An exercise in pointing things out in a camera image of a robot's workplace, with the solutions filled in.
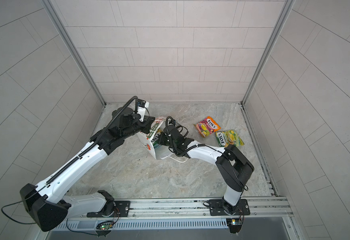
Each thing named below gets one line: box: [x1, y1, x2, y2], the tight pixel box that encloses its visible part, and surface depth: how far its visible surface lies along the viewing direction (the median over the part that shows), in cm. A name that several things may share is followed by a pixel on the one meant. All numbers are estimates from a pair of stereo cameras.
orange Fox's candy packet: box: [193, 116, 221, 138], surface depth 101 cm
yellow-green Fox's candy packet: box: [215, 129, 245, 147], surface depth 96 cm
